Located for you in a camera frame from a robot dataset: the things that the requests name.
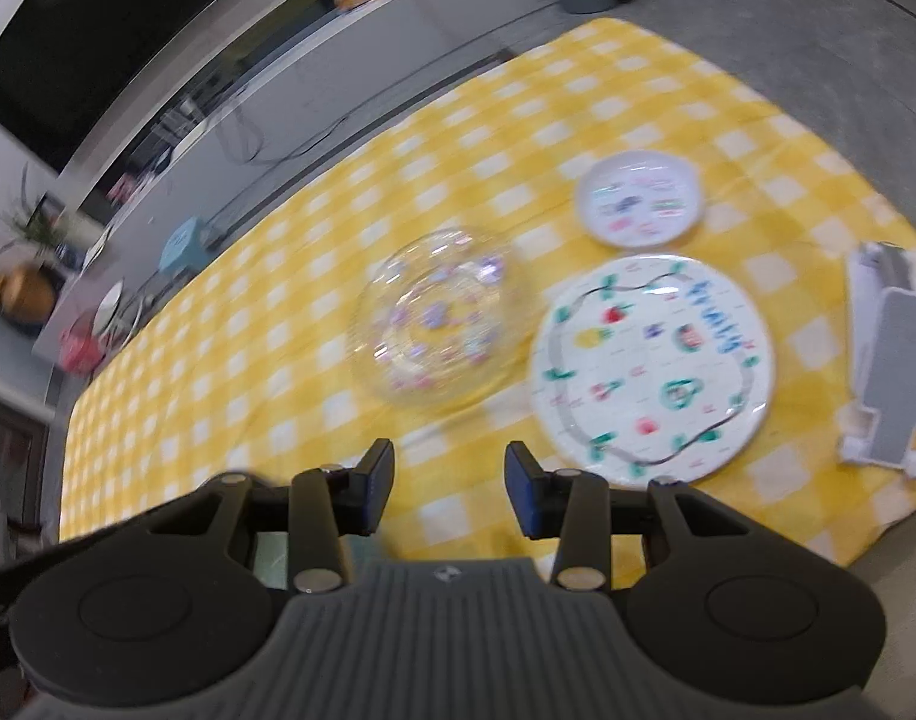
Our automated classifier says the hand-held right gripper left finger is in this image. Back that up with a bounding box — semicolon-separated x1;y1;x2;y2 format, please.
158;439;397;593

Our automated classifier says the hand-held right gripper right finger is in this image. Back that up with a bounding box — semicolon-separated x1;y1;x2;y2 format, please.
504;441;736;590

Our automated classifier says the clear glass flower plate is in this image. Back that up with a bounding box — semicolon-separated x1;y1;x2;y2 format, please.
350;227;532;410

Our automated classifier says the large white fruit plate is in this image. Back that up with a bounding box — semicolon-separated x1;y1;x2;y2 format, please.
528;253;775;485

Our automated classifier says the small white printed plate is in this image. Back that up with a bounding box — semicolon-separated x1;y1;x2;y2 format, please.
575;151;705;250

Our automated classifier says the yellow checked tablecloth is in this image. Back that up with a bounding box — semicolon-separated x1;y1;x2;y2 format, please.
59;17;916;571

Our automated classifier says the blue plastic stool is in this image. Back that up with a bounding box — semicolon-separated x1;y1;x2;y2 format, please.
160;216;223;275

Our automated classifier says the white rolling stool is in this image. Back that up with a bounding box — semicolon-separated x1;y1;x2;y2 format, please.
90;279;159;350

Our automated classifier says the pink basket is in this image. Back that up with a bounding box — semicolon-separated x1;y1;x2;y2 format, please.
59;319;106;376

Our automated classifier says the brown round vase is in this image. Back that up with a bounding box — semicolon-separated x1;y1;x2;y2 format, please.
0;262;58;320

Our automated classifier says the white grey holder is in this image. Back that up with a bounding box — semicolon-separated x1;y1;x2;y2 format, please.
836;240;916;481

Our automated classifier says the plant in blue vase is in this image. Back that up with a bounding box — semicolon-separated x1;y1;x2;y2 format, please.
0;165;69;263

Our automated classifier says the black television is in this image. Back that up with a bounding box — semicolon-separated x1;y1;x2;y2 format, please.
0;0;250;175

